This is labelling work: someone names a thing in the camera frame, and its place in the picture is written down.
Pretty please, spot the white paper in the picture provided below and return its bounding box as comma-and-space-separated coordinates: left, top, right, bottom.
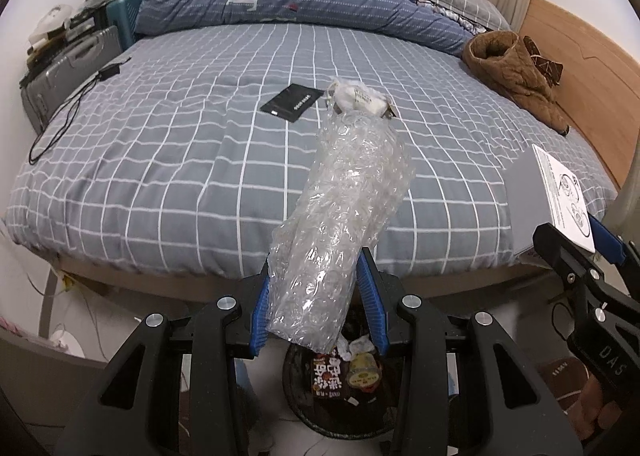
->
336, 335, 375, 361

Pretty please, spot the white earphone box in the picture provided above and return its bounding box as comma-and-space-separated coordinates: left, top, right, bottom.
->
533, 145, 596, 254

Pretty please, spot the clear bubble wrap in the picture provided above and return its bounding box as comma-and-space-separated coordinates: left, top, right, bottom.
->
267, 111, 414, 353

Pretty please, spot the white drawstring pouch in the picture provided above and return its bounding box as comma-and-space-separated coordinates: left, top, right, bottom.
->
326, 78, 397, 119

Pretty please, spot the small black packet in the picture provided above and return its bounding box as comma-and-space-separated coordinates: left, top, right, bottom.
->
260, 84, 324, 123

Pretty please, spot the yellow cream box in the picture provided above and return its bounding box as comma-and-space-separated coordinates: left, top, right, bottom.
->
346, 352, 382, 390

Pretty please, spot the brown chocolate snack box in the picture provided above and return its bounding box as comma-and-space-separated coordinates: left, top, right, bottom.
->
311, 348, 349, 398

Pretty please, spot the black-lined trash bin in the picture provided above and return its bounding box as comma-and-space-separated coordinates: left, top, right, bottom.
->
280, 315, 402, 441

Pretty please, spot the person's right hand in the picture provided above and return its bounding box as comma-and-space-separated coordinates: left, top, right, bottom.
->
567, 375, 623, 441

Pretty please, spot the wooden headboard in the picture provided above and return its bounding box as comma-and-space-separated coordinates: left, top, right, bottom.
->
521, 0, 640, 187

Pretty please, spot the grey checked bed sheet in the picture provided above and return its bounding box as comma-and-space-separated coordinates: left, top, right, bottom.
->
4, 24, 617, 280

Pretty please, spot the brown fleece garment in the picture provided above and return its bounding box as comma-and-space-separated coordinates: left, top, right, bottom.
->
462, 31, 570, 135

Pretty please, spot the grey hard-shell suitcase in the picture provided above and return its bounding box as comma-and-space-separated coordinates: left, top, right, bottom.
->
20, 25, 122, 133

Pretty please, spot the teal plastic crate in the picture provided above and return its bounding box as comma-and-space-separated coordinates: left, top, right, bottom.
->
105, 0, 142, 51

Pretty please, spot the blue striped duvet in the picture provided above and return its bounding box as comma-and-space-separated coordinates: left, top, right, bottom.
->
136, 0, 472, 56

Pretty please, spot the black charger cable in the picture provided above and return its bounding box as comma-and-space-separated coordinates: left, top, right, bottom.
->
27, 56, 132, 166

